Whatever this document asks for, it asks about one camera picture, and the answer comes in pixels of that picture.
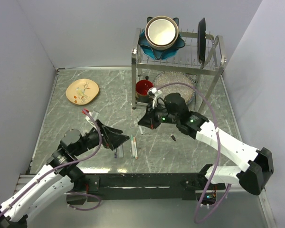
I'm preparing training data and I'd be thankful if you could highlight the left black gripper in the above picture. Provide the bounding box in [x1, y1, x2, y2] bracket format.
[73, 119, 129, 156]

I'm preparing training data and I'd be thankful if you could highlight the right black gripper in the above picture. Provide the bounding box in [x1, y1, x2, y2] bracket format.
[138, 101, 179, 130]

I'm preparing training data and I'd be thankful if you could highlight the grey marker orange tip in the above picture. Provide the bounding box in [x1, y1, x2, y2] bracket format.
[116, 145, 124, 158]

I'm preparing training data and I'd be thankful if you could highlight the white green-tipped highlighter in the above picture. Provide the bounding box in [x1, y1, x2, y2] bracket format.
[131, 135, 135, 158]

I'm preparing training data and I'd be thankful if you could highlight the white marker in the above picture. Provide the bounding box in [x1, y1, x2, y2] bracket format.
[133, 137, 138, 159]

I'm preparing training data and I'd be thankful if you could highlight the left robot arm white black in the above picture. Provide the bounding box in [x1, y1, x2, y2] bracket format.
[0, 120, 130, 228]

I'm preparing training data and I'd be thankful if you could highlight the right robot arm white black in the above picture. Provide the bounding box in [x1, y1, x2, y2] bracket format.
[138, 93, 274, 195]

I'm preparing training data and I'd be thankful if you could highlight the red black mug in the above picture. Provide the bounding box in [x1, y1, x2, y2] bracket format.
[135, 76, 153, 103]

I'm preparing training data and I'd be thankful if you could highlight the speckled grey plate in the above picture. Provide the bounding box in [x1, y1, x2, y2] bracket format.
[152, 70, 196, 105]

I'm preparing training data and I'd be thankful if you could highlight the yellow bird-pattern plate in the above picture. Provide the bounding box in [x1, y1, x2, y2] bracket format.
[66, 78, 100, 105]

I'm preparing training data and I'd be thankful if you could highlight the steel dish rack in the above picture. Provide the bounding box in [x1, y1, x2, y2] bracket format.
[131, 28, 227, 110]

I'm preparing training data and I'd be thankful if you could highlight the blue petal-shaped bowl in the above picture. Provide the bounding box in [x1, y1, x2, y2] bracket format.
[138, 16, 185, 60]

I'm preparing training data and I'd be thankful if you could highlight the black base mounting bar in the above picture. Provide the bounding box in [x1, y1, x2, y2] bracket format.
[56, 172, 228, 206]

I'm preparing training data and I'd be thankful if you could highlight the cream bowl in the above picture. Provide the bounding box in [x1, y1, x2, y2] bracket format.
[145, 16, 179, 50]

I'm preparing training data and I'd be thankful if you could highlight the black plate upright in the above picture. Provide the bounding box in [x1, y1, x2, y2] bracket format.
[197, 18, 206, 65]

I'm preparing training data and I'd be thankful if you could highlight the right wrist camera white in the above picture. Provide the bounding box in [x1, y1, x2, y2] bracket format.
[147, 87, 163, 109]

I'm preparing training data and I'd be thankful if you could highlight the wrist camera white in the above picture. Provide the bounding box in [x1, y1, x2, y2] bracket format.
[147, 87, 163, 109]
[82, 109, 99, 127]

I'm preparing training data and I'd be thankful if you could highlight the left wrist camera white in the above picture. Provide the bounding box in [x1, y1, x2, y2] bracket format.
[82, 109, 99, 127]

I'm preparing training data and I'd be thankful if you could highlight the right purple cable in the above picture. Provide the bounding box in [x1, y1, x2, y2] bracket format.
[156, 82, 230, 224]

